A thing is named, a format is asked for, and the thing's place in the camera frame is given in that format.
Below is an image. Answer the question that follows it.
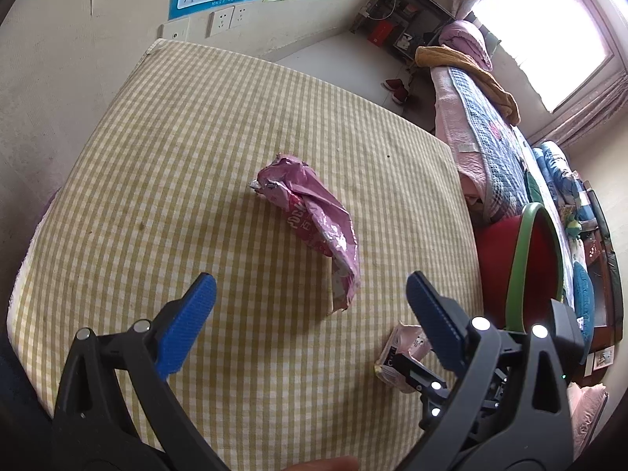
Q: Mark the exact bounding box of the person's left hand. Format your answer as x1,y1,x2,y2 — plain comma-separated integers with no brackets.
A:
282,455,361,471

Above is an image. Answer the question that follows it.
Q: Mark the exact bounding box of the blue cushion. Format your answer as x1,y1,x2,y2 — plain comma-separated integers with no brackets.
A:
571,261,595,349

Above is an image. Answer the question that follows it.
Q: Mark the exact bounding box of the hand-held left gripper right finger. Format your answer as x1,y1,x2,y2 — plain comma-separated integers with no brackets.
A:
395,271,575,471

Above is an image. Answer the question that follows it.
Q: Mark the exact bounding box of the window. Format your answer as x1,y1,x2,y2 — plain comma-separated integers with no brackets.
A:
471,0,616,113

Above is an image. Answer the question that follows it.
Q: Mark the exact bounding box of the red bucket green rim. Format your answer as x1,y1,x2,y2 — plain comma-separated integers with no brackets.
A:
475,202,565,332

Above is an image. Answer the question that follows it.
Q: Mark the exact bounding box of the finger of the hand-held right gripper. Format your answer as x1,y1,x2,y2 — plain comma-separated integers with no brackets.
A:
420,396,455,429
394,352,451,399

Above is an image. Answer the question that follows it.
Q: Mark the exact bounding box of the pink bed sheet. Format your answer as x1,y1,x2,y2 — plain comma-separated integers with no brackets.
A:
429,69,496,212

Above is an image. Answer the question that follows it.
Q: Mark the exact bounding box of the bed with blue quilt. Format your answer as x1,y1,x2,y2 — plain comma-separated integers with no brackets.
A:
446,66,575,305

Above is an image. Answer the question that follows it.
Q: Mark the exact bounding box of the pink wrapper pile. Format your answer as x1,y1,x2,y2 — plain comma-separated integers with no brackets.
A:
374,321,433,393

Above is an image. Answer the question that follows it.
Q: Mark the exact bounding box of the red bag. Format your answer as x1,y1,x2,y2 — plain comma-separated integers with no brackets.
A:
368,20,396,46

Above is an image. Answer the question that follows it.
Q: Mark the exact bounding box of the pink floral quilt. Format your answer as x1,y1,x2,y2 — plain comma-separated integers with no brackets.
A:
566,383,610,455

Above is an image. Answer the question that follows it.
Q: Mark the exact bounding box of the mustard blanket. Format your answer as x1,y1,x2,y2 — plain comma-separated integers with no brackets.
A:
414,44,521,126

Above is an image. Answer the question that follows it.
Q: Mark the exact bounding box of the dark wooden headboard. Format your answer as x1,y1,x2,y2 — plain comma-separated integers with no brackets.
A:
581,179,628,369

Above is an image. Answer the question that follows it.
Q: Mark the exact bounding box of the green cloth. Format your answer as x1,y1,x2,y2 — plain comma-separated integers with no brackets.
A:
522,169,540,204

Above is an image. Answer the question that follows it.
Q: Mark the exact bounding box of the blue folded quilt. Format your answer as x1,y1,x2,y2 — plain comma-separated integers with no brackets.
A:
532,140,590,207

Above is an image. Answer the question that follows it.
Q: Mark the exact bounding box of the pink folded quilt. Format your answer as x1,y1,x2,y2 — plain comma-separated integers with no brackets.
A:
438,20,494,72

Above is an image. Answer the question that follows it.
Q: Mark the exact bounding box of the dark shelf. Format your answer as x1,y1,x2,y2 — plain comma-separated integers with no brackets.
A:
349,0,455,62

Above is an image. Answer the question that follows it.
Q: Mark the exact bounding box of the bright pink snack bag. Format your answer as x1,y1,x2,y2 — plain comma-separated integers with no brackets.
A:
249,153,362,314

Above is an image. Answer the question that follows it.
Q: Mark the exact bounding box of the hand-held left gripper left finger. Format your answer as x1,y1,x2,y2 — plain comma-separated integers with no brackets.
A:
51,271,219,471

